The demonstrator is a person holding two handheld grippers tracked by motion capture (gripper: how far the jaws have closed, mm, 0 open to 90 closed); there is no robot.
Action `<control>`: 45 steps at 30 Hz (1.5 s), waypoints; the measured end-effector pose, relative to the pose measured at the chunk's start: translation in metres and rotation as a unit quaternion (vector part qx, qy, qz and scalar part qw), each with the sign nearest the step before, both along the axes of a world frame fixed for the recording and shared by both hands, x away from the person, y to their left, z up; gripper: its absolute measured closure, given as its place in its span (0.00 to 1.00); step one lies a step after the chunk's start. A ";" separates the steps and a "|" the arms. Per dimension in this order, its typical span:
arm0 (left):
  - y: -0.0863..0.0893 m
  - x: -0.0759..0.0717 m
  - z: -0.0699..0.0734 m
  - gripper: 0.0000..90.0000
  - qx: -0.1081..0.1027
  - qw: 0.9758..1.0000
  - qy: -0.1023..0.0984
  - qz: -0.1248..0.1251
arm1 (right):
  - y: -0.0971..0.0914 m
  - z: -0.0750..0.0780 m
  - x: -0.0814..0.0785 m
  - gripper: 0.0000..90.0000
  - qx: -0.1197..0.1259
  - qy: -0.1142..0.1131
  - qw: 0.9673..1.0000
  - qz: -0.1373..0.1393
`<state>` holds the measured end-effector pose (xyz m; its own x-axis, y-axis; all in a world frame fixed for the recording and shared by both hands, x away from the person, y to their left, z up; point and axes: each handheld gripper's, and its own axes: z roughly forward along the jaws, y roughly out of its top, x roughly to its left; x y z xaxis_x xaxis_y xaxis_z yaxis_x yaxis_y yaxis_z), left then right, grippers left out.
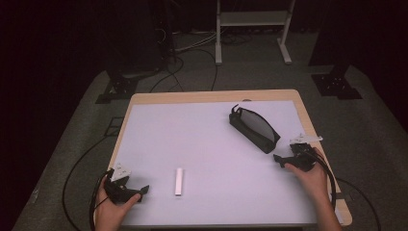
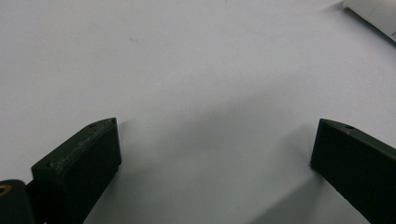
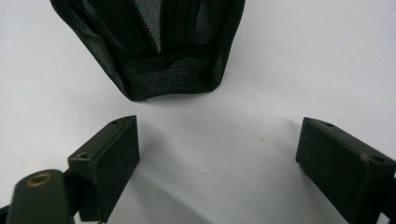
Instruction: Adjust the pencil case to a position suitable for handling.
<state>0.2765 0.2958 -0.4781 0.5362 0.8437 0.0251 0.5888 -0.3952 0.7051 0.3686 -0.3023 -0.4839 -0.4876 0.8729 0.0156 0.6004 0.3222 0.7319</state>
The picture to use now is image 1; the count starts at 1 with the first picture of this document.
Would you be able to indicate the white metal stand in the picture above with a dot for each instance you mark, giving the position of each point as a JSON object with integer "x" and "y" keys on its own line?
{"x": 253, "y": 18}

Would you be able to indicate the white rectangular eraser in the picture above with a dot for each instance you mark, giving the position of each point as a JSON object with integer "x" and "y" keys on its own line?
{"x": 179, "y": 181}

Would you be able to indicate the black stand base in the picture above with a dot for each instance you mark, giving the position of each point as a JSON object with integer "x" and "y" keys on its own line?
{"x": 118, "y": 88}
{"x": 336, "y": 85}

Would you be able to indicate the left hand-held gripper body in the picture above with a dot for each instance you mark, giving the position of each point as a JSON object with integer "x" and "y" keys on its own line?
{"x": 117, "y": 189}

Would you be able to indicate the black pencil case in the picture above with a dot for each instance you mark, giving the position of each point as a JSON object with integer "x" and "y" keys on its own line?
{"x": 255, "y": 130}

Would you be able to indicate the person's left hand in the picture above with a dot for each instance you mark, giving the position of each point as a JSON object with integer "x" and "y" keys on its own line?
{"x": 110, "y": 213}

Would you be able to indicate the white table mat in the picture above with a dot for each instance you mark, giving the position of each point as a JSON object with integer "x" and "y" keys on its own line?
{"x": 198, "y": 144}

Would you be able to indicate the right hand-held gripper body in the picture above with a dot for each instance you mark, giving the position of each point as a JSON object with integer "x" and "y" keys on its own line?
{"x": 303, "y": 157}

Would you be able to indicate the person's right hand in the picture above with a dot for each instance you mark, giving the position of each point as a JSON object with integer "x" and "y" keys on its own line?
{"x": 312, "y": 183}

